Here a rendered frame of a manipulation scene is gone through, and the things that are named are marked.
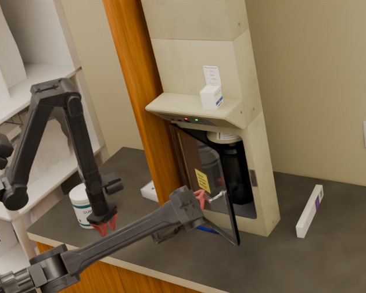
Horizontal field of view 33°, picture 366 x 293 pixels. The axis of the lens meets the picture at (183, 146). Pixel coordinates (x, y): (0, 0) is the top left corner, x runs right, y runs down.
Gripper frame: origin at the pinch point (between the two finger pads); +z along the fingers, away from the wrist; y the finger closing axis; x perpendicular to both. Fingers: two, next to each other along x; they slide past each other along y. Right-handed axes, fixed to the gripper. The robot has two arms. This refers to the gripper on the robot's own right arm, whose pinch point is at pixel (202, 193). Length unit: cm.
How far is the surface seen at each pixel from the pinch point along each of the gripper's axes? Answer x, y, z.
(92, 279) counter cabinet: 57, -47, -13
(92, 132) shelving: 103, -19, 52
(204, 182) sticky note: 2.5, 0.7, 5.5
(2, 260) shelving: 139, -71, -2
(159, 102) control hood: 14.4, 31.0, 6.1
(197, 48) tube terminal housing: -0.6, 48.3, 12.9
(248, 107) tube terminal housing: -14.4, 26.7, 15.8
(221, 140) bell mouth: -1.4, 12.7, 14.8
